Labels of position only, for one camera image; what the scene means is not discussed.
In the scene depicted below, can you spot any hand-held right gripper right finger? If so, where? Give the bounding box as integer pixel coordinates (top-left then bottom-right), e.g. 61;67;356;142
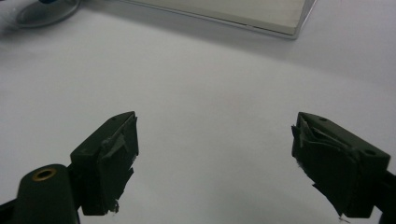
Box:
290;111;391;219

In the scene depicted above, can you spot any flat white box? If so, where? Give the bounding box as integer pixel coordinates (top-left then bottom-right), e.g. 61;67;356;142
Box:
120;0;318;40

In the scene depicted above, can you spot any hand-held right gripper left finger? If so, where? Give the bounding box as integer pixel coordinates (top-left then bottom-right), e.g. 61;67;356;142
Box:
69;110;140;217

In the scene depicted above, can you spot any round grey base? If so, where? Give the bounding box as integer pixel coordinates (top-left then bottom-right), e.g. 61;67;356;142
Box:
15;0;82;29

